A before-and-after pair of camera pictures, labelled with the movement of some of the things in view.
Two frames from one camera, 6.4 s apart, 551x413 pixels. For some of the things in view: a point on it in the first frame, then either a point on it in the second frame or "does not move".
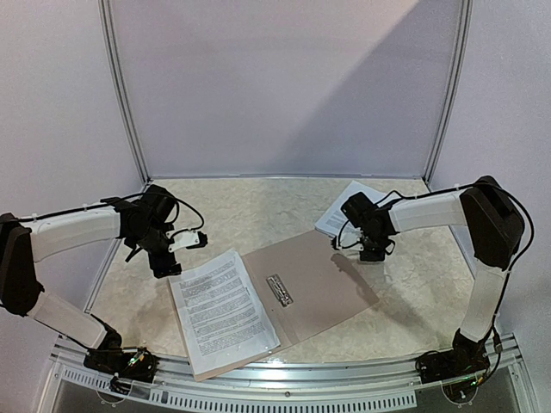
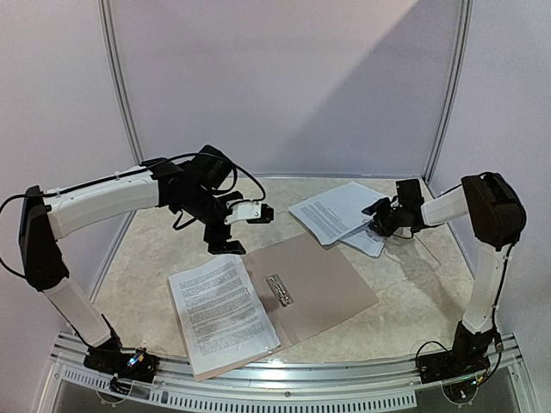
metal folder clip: x=280 y=290 does not move
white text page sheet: x=221 y=318 does not move
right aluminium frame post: x=462 y=48 does not move
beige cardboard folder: x=306 y=285 does not move
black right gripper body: x=373 y=250 → x=385 y=213
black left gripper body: x=161 y=267 → x=213 y=237
